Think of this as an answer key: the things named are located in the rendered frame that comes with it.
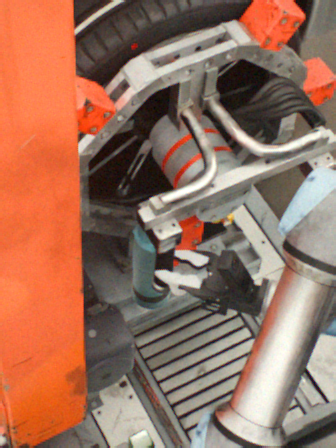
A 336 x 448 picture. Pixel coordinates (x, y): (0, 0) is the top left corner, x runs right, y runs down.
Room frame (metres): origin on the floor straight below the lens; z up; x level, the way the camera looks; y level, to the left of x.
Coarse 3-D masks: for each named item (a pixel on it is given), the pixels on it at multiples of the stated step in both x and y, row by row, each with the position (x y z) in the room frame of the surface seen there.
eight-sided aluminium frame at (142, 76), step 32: (224, 32) 1.35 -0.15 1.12; (128, 64) 1.26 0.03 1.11; (160, 64) 1.28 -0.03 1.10; (192, 64) 1.27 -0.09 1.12; (256, 64) 1.35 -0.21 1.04; (288, 64) 1.38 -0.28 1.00; (128, 96) 1.21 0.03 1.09; (256, 128) 1.43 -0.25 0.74; (288, 128) 1.41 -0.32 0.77; (96, 224) 1.17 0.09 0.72; (128, 224) 1.21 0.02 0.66
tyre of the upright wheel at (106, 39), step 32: (96, 0) 1.38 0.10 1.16; (128, 0) 1.37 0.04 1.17; (160, 0) 1.36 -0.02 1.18; (192, 0) 1.37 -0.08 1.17; (224, 0) 1.40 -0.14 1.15; (96, 32) 1.31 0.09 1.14; (128, 32) 1.30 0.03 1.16; (160, 32) 1.33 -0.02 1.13; (96, 64) 1.26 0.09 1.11; (160, 192) 1.35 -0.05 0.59
